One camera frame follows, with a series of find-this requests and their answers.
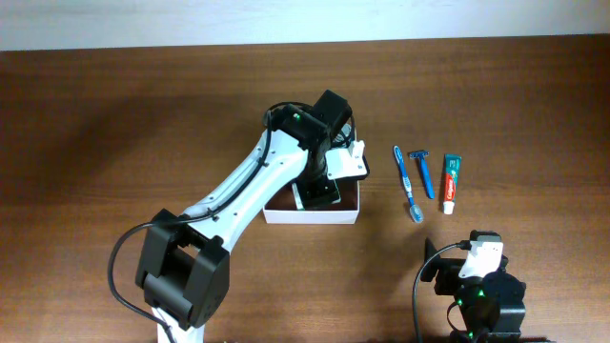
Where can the white open cardboard box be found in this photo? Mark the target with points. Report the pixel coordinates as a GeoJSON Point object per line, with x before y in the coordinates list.
{"type": "Point", "coordinates": [281, 209]}

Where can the red green toothpaste tube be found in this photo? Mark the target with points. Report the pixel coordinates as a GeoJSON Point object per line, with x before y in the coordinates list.
{"type": "Point", "coordinates": [452, 164]}

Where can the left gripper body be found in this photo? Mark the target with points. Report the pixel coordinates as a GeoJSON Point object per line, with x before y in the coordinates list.
{"type": "Point", "coordinates": [317, 191]}

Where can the blue disposable razor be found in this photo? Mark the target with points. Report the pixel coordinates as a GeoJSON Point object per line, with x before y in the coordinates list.
{"type": "Point", "coordinates": [420, 157]}

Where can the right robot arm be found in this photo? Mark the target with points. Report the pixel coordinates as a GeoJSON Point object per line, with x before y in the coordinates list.
{"type": "Point", "coordinates": [487, 318]}

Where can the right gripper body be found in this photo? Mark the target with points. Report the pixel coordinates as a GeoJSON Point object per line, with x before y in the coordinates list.
{"type": "Point", "coordinates": [443, 274]}

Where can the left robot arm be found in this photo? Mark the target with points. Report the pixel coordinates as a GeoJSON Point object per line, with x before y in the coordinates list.
{"type": "Point", "coordinates": [184, 265]}

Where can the blue white toothbrush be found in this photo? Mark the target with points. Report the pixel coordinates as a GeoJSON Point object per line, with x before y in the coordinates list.
{"type": "Point", "coordinates": [414, 209]}

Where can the green white soap bar box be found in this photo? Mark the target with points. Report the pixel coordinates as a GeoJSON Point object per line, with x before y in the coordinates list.
{"type": "Point", "coordinates": [312, 197]}

